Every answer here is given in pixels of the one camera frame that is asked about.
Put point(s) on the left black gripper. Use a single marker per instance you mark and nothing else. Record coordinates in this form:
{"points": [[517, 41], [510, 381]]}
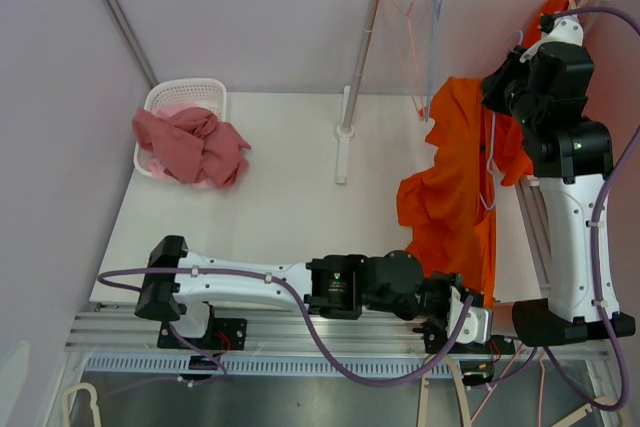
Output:
{"points": [[445, 284]]}

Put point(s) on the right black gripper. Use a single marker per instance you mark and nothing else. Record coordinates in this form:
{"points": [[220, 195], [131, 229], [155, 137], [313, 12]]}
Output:
{"points": [[493, 85]]}

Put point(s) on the orange t shirt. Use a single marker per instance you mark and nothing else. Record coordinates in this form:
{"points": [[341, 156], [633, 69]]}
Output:
{"points": [[451, 231], [533, 34]]}

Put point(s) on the lavender blue wire hanger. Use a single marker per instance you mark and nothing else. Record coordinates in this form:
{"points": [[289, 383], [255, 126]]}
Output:
{"points": [[491, 168]]}

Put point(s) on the pink wire hanger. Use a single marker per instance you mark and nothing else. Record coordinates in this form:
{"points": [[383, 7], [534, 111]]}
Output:
{"points": [[412, 79]]}

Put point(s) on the salmon pink t shirt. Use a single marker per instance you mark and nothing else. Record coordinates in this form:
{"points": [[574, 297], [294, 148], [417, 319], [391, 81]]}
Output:
{"points": [[224, 159]]}

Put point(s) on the light pink t shirt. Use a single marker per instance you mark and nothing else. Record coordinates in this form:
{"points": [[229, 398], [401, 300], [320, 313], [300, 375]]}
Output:
{"points": [[183, 137]]}

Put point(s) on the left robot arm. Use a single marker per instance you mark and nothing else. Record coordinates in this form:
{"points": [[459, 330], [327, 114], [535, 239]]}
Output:
{"points": [[179, 283]]}

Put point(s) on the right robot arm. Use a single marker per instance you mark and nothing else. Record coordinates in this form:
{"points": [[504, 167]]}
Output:
{"points": [[545, 93]]}

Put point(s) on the beige hanger on floor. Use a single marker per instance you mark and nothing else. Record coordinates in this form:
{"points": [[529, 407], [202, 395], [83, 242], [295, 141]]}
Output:
{"points": [[443, 402]]}

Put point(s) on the pink hanger on floor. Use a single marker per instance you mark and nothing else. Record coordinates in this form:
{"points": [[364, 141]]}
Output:
{"points": [[506, 375]]}

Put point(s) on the beige hanger bottom right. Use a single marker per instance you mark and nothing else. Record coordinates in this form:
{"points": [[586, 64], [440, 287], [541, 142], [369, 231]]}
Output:
{"points": [[621, 417]]}

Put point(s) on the white perforated plastic basket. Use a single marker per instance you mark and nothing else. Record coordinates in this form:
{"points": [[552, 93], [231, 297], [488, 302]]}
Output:
{"points": [[207, 93]]}

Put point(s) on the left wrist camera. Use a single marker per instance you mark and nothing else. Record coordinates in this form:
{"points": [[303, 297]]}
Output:
{"points": [[468, 321]]}

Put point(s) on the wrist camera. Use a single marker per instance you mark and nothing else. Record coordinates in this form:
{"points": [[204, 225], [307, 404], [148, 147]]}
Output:
{"points": [[468, 321], [564, 29]]}

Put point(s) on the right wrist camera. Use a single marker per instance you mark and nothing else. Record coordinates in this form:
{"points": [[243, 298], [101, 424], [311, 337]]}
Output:
{"points": [[564, 29]]}

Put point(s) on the aluminium mounting rail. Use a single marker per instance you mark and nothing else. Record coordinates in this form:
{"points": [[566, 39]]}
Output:
{"points": [[111, 339]]}

